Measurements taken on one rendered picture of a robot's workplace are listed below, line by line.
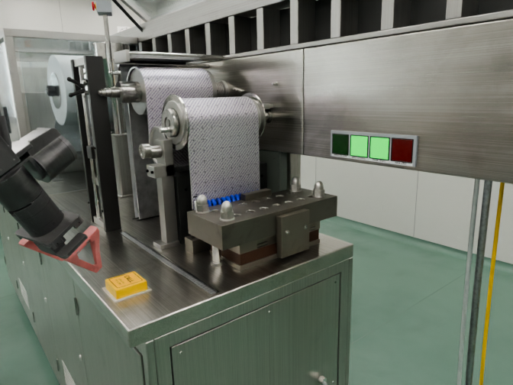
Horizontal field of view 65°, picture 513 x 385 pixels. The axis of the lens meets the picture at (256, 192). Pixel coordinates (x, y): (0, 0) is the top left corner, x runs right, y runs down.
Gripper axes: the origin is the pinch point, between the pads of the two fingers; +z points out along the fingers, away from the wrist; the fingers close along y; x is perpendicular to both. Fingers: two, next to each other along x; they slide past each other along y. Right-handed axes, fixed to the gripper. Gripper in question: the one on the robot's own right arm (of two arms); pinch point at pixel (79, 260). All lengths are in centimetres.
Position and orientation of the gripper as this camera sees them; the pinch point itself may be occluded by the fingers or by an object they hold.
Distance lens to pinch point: 76.5
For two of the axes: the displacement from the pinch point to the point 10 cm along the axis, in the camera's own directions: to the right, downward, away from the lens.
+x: -4.6, 6.6, -5.9
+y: -8.4, -1.1, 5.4
